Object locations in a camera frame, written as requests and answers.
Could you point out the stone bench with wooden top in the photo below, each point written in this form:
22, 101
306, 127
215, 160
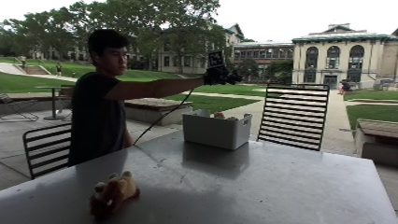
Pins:
154, 109
376, 140

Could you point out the round outdoor table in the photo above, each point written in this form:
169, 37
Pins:
53, 101

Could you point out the cream building with arched windows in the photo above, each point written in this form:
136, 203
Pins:
342, 56

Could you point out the brown plush toy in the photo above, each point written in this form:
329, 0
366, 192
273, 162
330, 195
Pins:
112, 193

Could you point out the black slatted metal chair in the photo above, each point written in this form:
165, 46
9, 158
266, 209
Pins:
293, 115
46, 148

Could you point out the toys in bin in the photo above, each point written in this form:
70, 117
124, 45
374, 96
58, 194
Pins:
223, 116

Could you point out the black folding lounge chair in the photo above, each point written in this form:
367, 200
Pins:
16, 107

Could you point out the person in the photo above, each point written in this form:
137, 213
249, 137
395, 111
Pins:
58, 69
101, 99
343, 86
22, 60

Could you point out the white plastic bin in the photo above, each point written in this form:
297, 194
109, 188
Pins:
215, 130

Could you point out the white marker cube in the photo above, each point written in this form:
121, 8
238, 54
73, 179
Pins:
215, 58

